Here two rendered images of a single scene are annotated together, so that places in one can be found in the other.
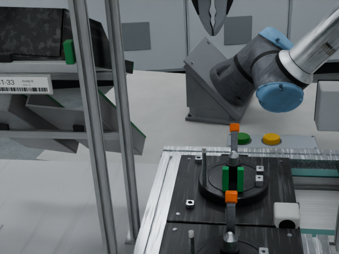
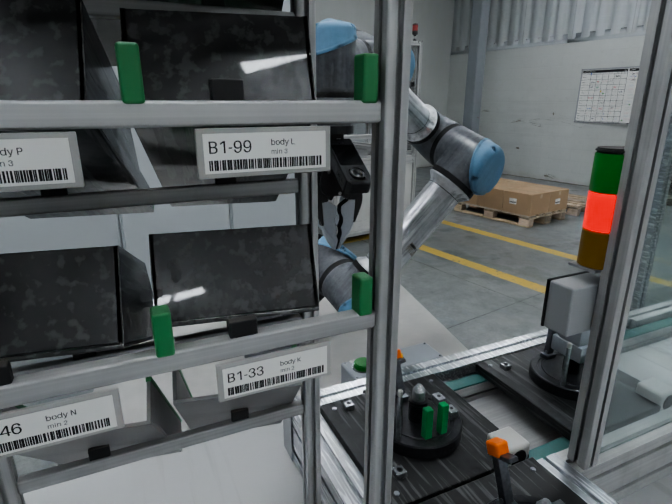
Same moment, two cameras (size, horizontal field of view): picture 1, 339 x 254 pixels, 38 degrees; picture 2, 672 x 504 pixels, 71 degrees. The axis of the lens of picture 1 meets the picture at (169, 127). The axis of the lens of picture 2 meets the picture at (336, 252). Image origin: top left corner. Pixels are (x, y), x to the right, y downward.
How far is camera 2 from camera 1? 51 cm
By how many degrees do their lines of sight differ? 33
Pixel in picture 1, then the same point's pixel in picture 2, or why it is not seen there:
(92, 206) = not seen: outside the picture
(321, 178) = (471, 387)
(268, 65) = (348, 276)
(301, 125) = not seen: hidden behind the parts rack
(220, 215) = (443, 473)
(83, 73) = (385, 326)
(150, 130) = (210, 382)
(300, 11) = (241, 224)
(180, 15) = (114, 239)
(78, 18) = (388, 234)
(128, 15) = (46, 246)
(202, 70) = not seen: hidden behind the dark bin
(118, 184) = (225, 473)
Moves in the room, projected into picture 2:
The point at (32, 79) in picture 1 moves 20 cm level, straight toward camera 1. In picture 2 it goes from (299, 357) to (594, 492)
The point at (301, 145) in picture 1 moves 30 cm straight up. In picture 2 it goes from (425, 356) to (434, 217)
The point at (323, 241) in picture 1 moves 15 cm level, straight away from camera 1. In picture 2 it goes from (560, 463) to (503, 402)
